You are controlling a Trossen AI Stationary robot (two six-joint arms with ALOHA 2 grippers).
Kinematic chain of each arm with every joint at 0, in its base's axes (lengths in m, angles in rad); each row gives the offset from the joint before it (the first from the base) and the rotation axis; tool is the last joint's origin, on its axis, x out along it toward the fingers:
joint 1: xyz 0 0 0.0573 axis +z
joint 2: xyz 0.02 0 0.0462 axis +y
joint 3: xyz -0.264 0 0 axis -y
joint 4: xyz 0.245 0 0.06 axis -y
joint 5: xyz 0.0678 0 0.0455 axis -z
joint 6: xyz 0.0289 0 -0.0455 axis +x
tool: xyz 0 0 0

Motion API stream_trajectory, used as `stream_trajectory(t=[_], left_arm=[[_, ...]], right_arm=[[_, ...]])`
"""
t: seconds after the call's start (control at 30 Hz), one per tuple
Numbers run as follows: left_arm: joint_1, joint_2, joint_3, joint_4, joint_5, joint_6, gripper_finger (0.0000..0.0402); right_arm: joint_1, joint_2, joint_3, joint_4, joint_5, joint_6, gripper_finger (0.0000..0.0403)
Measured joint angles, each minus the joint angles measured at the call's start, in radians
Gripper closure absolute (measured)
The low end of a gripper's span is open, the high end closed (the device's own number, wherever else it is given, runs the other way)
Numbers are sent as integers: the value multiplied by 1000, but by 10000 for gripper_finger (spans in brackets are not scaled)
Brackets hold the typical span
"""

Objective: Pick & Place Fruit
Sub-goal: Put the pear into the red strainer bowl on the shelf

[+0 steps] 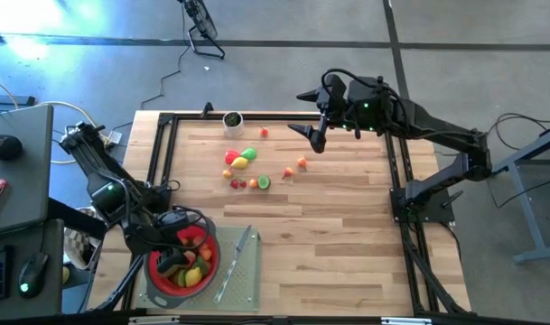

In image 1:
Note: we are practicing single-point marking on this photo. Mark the dark desk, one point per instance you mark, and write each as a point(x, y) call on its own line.
point(30, 234)

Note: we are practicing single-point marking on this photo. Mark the silver metal bracket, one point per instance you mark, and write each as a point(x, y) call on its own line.
point(405, 321)
point(153, 320)

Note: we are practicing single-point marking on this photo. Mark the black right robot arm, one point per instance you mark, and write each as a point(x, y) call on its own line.
point(437, 131)

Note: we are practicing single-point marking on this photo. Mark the black table clamp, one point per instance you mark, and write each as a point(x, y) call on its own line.
point(207, 108)

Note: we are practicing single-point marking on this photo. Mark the green toy pear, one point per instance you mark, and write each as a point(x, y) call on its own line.
point(202, 266)

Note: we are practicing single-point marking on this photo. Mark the red-orange toy pepper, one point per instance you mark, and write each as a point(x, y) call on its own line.
point(264, 132)

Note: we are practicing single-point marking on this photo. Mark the black portable speaker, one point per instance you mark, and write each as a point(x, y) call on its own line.
point(2, 146)

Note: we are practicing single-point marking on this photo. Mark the grey desk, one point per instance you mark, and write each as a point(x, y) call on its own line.
point(17, 180)

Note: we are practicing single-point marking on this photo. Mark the toy kiwi half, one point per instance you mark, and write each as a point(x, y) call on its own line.
point(181, 278)
point(263, 182)

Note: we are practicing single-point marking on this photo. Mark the chequered bag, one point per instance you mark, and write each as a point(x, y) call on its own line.
point(78, 246)

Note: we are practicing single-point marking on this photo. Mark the red collapsible bowl grey rim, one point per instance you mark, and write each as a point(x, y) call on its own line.
point(153, 282)

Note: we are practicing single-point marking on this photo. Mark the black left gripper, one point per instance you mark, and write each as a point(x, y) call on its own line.
point(157, 237)

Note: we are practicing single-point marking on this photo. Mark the black floor fan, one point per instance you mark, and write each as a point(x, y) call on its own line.
point(204, 27)

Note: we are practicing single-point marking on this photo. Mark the red yellow toy apple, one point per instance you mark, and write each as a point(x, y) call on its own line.
point(288, 171)

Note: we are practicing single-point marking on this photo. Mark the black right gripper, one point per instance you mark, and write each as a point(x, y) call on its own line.
point(369, 108)

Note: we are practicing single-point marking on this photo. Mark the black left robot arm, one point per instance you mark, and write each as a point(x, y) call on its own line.
point(94, 180)

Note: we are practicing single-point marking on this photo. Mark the black computer mouse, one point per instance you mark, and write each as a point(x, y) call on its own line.
point(33, 273)

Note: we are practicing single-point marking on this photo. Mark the orange yellow toy peach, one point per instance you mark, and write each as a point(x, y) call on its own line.
point(227, 173)

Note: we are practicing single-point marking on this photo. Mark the white plant pot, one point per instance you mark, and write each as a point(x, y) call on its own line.
point(233, 126)

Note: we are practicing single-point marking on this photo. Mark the grey toy knife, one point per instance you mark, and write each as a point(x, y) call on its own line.
point(231, 266)

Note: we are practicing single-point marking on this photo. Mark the green perforated metal shelf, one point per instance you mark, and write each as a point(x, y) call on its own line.
point(247, 284)

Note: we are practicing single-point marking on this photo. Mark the blue-grey table leg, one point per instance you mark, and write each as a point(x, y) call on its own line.
point(525, 203)

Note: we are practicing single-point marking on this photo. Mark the orange toy fruit with stem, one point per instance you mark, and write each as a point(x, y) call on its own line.
point(198, 240)

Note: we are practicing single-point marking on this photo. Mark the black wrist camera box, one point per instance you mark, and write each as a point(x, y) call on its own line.
point(335, 92)
point(173, 220)

